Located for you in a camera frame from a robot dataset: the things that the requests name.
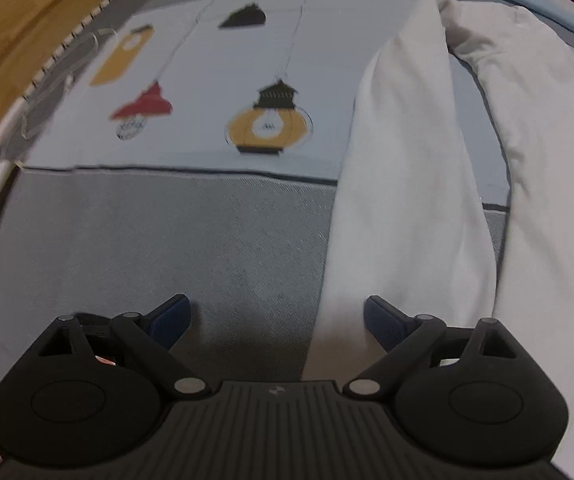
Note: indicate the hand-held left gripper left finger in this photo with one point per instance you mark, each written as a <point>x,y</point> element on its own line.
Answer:
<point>174,321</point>

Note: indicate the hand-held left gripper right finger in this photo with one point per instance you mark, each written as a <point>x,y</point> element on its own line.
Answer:
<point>381,321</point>

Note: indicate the white long-sleeve shirt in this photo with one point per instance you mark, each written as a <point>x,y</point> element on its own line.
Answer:
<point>407,185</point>

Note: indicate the printed lamp pattern bed sheet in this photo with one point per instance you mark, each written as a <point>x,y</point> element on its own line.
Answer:
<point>207,90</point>

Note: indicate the wooden bed frame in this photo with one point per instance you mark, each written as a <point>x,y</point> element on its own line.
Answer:
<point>22,15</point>

